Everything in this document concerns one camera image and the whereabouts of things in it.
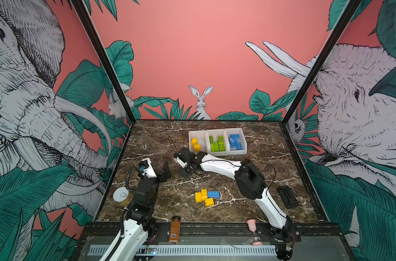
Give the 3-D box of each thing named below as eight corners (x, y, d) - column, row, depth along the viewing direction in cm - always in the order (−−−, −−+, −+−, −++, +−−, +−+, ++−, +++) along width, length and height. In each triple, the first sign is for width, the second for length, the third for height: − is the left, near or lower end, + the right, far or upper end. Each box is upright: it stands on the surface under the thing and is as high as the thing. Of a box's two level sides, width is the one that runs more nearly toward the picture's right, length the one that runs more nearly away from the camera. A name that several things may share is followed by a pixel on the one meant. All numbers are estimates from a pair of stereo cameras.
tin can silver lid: (117, 206, 83) (112, 202, 78) (117, 193, 88) (112, 188, 83) (128, 203, 84) (124, 199, 79) (128, 190, 89) (124, 185, 84)
